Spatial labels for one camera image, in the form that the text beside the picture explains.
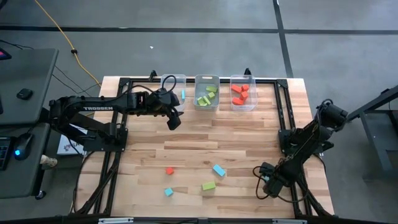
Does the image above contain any backlit keyboard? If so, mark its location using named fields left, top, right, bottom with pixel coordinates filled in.
left=0, top=136, right=12, bottom=171

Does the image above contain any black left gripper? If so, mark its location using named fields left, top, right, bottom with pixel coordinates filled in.
left=149, top=88, right=182, bottom=131

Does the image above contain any beige round knob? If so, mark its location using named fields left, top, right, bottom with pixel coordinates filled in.
left=40, top=154, right=58, bottom=168

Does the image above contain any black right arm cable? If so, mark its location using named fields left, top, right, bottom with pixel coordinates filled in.
left=251, top=166, right=308, bottom=203

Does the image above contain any silver metal bracket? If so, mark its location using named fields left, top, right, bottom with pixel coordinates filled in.
left=98, top=217, right=134, bottom=224
left=272, top=218, right=308, bottom=224

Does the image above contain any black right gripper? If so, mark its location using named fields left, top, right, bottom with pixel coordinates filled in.
left=261, top=161, right=293, bottom=197

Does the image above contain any yellow cable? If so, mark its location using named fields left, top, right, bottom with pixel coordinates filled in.
left=34, top=0, right=102, bottom=87

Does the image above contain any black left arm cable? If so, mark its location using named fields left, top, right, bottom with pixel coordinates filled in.
left=162, top=74, right=177, bottom=93

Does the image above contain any black computer mouse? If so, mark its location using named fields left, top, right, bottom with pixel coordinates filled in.
left=12, top=133, right=34, bottom=161

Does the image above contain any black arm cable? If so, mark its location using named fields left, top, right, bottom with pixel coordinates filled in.
left=162, top=74, right=177, bottom=93
left=251, top=166, right=308, bottom=203

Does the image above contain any black aluminium rail frame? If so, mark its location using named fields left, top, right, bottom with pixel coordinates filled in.
left=70, top=77, right=335, bottom=218

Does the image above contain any white printed sheet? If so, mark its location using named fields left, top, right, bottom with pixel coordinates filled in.
left=57, top=124, right=90, bottom=156

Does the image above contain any dark grey side desk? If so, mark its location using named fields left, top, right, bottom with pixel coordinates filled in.
left=0, top=48, right=59, bottom=200

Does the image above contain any opaque light grey bin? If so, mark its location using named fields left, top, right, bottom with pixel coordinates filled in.
left=193, top=74, right=221, bottom=111

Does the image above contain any black device with red light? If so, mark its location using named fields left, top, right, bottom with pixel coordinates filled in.
left=0, top=47, right=12, bottom=62

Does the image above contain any clear plastic bin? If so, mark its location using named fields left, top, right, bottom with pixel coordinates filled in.
left=229, top=74, right=259, bottom=112
left=160, top=73, right=187, bottom=111

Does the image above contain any dark metal stand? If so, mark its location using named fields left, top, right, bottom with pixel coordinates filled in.
left=342, top=84, right=398, bottom=181

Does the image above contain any small black box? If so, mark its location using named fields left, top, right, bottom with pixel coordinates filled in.
left=16, top=88, right=34, bottom=101

